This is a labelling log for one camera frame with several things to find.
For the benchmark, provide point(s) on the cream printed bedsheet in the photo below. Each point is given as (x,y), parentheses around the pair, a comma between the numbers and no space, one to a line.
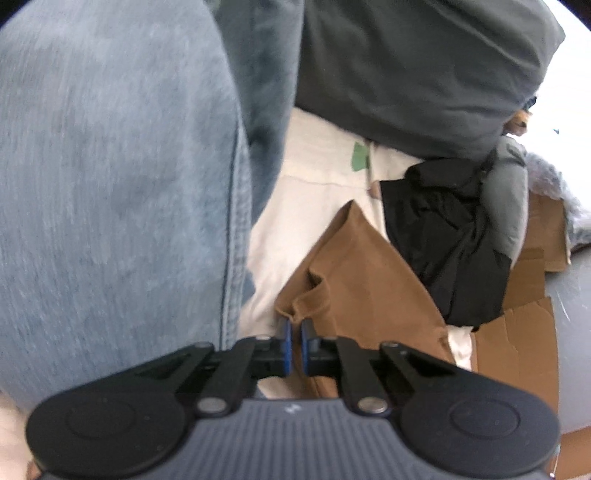
(314,184)

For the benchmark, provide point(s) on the brown plush toy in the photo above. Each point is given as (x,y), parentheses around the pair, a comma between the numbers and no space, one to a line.
(521,120)

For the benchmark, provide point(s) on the flattened cardboard sheet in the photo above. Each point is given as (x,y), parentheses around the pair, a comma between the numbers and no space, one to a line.
(512,360)

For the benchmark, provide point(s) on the white plastic-wrapped pillow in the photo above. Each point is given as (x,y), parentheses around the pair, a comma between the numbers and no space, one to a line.
(563,184)

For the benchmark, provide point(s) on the brown t-shirt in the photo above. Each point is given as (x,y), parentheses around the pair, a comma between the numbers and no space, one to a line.
(360,277)

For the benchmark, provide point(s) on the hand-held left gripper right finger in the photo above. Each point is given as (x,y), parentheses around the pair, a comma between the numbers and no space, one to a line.
(304,346)

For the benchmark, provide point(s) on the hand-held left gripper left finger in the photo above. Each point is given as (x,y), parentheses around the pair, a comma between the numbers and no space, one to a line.
(285,350)

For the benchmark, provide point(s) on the black jacket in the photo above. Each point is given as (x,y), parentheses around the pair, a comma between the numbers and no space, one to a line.
(443,230)

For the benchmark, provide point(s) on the dark grey pillow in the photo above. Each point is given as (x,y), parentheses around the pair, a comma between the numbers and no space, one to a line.
(415,69)

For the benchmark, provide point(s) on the person's blue jeans leg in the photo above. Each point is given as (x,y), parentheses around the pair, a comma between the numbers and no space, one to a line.
(115,184)

